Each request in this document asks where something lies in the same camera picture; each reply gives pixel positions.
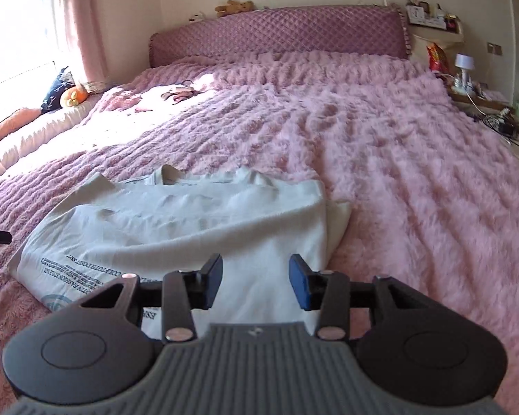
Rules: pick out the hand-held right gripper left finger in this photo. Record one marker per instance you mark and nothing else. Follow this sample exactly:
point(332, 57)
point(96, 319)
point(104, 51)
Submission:
point(212, 281)

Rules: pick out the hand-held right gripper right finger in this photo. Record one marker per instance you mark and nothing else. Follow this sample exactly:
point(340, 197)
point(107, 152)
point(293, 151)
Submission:
point(298, 282)

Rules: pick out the pale grey printed sweatshirt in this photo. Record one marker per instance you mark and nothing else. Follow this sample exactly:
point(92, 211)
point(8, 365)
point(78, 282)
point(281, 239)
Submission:
point(177, 224)

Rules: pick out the pink long plush pillow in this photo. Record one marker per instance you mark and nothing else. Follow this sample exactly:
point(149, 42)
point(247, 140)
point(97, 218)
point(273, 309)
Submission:
point(11, 125)

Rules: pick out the cream window seat cushion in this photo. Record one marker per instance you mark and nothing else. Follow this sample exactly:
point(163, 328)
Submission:
point(52, 127)

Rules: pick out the pink fluffy blanket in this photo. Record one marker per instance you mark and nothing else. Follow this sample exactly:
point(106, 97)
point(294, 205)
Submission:
point(393, 181)

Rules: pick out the dark blue patterned pillow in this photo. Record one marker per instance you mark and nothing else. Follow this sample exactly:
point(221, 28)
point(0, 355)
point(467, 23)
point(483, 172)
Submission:
point(56, 88)

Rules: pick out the orange plush toy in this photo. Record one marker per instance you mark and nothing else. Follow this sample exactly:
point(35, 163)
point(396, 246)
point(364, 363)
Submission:
point(74, 96)

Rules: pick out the small pink garment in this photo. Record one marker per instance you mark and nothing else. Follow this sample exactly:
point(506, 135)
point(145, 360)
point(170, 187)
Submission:
point(179, 93)

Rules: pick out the pink curtain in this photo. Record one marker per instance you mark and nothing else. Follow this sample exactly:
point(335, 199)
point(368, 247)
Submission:
point(84, 21)

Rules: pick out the purple quilted headboard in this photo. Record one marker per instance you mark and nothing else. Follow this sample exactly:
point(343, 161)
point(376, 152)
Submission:
point(277, 32)

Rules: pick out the wooden nightstand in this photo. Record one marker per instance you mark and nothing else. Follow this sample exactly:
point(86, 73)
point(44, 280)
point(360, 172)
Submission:
point(484, 99)

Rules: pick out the red snack bag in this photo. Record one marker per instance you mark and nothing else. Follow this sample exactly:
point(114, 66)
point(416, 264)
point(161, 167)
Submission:
point(437, 58)

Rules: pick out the white table lamp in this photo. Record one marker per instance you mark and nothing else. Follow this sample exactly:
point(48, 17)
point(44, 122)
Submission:
point(463, 67)

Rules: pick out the brown teddy bear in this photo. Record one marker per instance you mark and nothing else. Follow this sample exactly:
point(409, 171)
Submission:
point(235, 7)

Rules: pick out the cream corner shelf with trinkets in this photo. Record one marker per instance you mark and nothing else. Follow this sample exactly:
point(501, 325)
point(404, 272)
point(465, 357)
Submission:
point(432, 26)

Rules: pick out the wall outlet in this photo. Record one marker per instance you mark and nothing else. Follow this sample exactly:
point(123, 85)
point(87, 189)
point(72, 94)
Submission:
point(494, 48)

